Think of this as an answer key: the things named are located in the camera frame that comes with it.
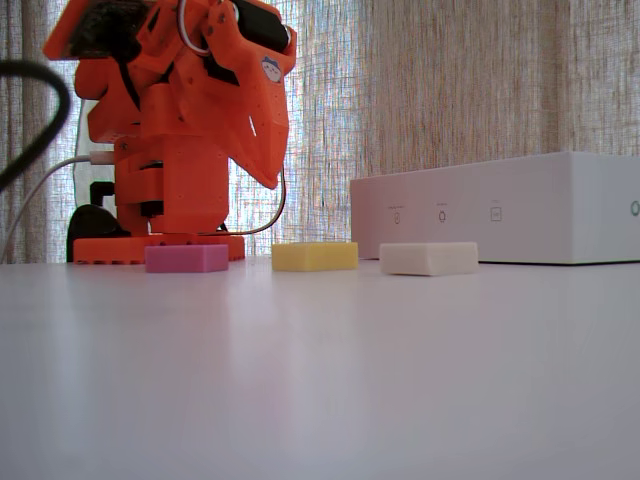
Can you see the orange gripper black servo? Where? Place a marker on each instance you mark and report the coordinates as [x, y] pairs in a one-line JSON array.
[[263, 117]]

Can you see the yellow cuboid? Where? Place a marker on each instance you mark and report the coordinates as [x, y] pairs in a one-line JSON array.
[[315, 257]]

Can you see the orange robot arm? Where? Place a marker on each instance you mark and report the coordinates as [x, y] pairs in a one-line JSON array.
[[170, 175]]

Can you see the pink cuboid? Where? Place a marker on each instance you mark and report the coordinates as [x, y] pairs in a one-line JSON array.
[[185, 259]]

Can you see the cream white cuboid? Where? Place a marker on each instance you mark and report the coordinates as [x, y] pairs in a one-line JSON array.
[[425, 257]]

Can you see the white cardboard bin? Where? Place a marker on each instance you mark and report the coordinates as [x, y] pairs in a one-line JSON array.
[[500, 210]]

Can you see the black table clamp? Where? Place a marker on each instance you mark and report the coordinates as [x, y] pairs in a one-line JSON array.
[[90, 225]]

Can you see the beige woven curtain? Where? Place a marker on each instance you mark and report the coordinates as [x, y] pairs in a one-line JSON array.
[[450, 75]]

